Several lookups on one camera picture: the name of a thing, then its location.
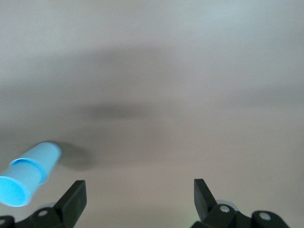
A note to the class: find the light blue plastic cup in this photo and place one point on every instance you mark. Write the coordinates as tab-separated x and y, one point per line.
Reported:
14	192
47	152

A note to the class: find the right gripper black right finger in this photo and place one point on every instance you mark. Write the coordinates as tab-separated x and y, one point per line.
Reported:
206	213

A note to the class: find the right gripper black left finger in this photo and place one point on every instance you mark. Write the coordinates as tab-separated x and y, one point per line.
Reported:
69	206

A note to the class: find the brown table cover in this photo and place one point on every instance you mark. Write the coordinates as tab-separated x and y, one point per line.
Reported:
152	71

